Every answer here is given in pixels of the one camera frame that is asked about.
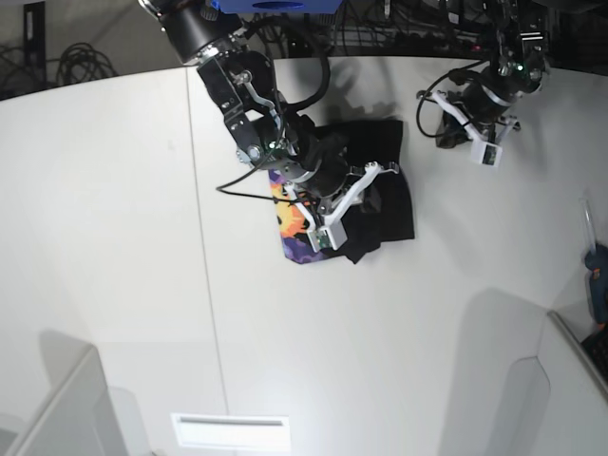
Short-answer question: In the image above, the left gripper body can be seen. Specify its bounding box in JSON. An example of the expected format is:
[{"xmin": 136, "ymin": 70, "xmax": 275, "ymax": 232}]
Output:
[{"xmin": 458, "ymin": 30, "xmax": 550, "ymax": 127}]

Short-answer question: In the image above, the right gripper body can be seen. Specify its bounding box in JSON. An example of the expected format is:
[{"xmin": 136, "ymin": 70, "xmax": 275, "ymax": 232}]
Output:
[{"xmin": 197, "ymin": 49, "xmax": 361, "ymax": 204}]

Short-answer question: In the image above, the black T-shirt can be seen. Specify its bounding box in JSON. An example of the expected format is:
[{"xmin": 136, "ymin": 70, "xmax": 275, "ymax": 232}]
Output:
[{"xmin": 275, "ymin": 118, "xmax": 415, "ymax": 264}]

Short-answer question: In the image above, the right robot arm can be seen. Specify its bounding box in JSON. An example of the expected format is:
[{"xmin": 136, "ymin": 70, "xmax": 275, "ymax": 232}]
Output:
[{"xmin": 141, "ymin": 1, "xmax": 353, "ymax": 200}]

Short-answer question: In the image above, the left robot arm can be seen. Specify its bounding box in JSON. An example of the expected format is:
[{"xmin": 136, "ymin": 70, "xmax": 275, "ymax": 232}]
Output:
[{"xmin": 461, "ymin": 1, "xmax": 549, "ymax": 127}]

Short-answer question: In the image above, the blue plastic box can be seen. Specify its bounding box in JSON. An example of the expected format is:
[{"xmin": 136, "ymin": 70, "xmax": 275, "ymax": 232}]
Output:
[{"xmin": 213, "ymin": 0, "xmax": 342, "ymax": 14}]

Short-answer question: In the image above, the blue hot glue gun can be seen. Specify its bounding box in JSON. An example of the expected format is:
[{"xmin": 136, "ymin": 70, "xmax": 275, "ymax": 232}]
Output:
[{"xmin": 579, "ymin": 198, "xmax": 607, "ymax": 329}]

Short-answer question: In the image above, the black keyboard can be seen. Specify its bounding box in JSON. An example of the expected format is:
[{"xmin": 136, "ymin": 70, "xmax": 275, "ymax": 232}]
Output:
[{"xmin": 582, "ymin": 328, "xmax": 608, "ymax": 381}]

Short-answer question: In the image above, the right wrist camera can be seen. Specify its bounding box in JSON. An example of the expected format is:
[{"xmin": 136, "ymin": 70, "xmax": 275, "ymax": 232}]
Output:
[{"xmin": 283, "ymin": 161, "xmax": 400, "ymax": 253}]

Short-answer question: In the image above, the coiled black cable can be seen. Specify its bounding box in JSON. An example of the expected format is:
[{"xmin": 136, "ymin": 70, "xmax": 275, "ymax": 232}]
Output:
[{"xmin": 55, "ymin": 42, "xmax": 119, "ymax": 86}]

